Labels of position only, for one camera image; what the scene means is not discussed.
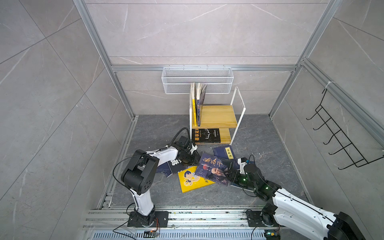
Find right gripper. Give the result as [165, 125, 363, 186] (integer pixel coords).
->
[222, 168, 258, 192]

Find purple portrait book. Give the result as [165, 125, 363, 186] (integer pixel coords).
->
[196, 83, 207, 127]
[195, 153, 234, 187]

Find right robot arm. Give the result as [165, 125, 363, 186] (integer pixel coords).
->
[228, 162, 365, 240]

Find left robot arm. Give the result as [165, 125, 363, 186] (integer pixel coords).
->
[121, 136, 200, 227]

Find black book white characters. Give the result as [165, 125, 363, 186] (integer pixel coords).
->
[167, 160, 188, 174]

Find yellow cartoon book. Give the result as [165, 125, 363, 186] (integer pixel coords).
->
[178, 167, 215, 193]

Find dark blue book left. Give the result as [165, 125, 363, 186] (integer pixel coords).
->
[156, 162, 172, 177]

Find black book lower shelf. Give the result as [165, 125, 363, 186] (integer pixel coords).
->
[192, 129, 221, 144]

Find navy book yellow label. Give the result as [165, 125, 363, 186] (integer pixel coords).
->
[213, 145, 240, 170]

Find wooden two-tier shelf rack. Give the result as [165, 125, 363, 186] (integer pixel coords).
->
[189, 87, 246, 145]

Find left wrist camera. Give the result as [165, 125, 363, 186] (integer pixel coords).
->
[190, 144, 198, 154]

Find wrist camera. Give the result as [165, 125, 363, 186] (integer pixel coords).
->
[190, 144, 198, 154]
[237, 158, 250, 175]

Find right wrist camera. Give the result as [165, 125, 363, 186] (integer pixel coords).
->
[237, 158, 250, 175]

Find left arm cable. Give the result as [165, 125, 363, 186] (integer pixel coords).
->
[112, 127, 193, 193]

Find white wire mesh basket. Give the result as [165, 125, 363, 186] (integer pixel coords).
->
[161, 67, 234, 95]

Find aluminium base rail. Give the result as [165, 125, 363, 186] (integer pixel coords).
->
[80, 206, 334, 240]

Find black wall hook rack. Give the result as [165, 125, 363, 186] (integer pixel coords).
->
[306, 89, 384, 170]

